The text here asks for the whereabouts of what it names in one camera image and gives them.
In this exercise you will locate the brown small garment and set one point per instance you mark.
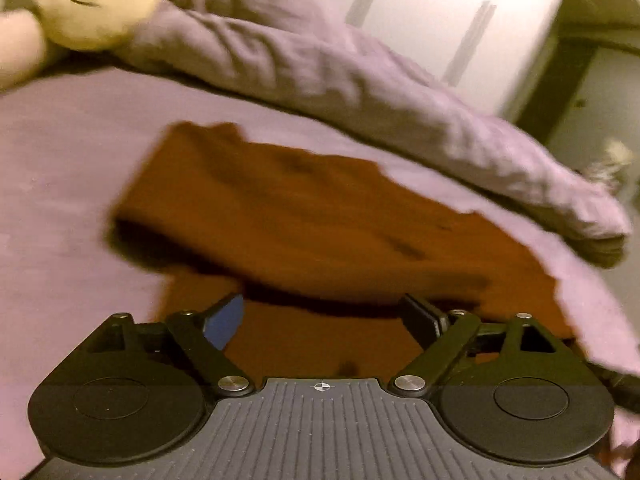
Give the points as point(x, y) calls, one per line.
point(300, 210)

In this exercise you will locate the dark door frame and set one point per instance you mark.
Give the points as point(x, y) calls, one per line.
point(565, 95)

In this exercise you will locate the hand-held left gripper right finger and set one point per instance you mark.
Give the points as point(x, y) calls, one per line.
point(419, 318)

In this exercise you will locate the cream plush toy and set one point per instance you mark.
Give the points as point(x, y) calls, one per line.
point(92, 2)

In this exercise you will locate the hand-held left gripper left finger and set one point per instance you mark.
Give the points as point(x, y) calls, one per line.
point(226, 321)

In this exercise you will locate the purple crumpled duvet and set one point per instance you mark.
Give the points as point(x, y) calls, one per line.
point(310, 80)

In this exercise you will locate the pale ornament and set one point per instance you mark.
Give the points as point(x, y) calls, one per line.
point(612, 162)

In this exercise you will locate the purple bed sheet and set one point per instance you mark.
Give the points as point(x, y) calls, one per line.
point(55, 170)

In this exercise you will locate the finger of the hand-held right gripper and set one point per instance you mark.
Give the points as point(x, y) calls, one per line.
point(617, 382)

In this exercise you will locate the white wardrobe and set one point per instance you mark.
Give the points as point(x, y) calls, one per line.
point(450, 15)

